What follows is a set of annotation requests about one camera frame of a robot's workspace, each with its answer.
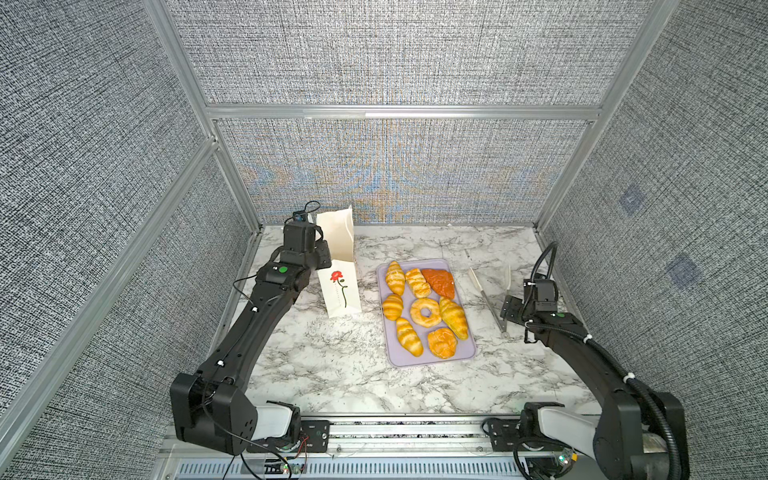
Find white slotted serving tongs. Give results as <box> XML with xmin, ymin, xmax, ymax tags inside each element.
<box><xmin>465</xmin><ymin>250</ymin><xmax>512</xmax><ymax>339</ymax></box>

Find white paper bag red flower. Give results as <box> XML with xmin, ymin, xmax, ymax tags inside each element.
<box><xmin>317</xmin><ymin>206</ymin><xmax>362</xmax><ymax>318</ymax></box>

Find large striped croissant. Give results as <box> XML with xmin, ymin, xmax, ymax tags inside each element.
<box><xmin>439</xmin><ymin>297</ymin><xmax>469</xmax><ymax>340</ymax></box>

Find round golden pastry bottom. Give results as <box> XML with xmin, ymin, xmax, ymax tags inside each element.
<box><xmin>427</xmin><ymin>328</ymin><xmax>458</xmax><ymax>359</ymax></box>

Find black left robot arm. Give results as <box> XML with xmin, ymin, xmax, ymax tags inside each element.
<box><xmin>170</xmin><ymin>221</ymin><xmax>332</xmax><ymax>455</ymax></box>

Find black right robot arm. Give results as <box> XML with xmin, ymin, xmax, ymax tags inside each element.
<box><xmin>487</xmin><ymin>276</ymin><xmax>690</xmax><ymax>479</ymax></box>

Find twisted golden bread roll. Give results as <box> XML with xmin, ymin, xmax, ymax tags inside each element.
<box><xmin>405</xmin><ymin>268</ymin><xmax>432</xmax><ymax>299</ymax></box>

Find reddish brown croissant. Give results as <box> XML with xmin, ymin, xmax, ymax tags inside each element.
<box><xmin>421</xmin><ymin>269</ymin><xmax>455</xmax><ymax>300</ymax></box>

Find small striped croissant left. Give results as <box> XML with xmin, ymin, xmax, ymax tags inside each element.
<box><xmin>382</xmin><ymin>294</ymin><xmax>404</xmax><ymax>321</ymax></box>

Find lavender plastic tray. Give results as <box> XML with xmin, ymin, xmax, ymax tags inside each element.
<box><xmin>376</xmin><ymin>259</ymin><xmax>476</xmax><ymax>368</ymax></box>

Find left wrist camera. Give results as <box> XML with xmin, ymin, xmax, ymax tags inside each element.
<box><xmin>291</xmin><ymin>200</ymin><xmax>321</xmax><ymax>222</ymax></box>

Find golden ring donut bread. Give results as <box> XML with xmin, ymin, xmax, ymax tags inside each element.
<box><xmin>410</xmin><ymin>298</ymin><xmax>442</xmax><ymax>328</ymax></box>

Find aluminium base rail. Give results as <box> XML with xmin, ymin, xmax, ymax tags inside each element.
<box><xmin>151</xmin><ymin>414</ymin><xmax>603</xmax><ymax>479</ymax></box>

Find black corrugated cable conduit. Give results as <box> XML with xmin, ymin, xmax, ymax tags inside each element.
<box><xmin>527</xmin><ymin>241</ymin><xmax>685</xmax><ymax>480</ymax></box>

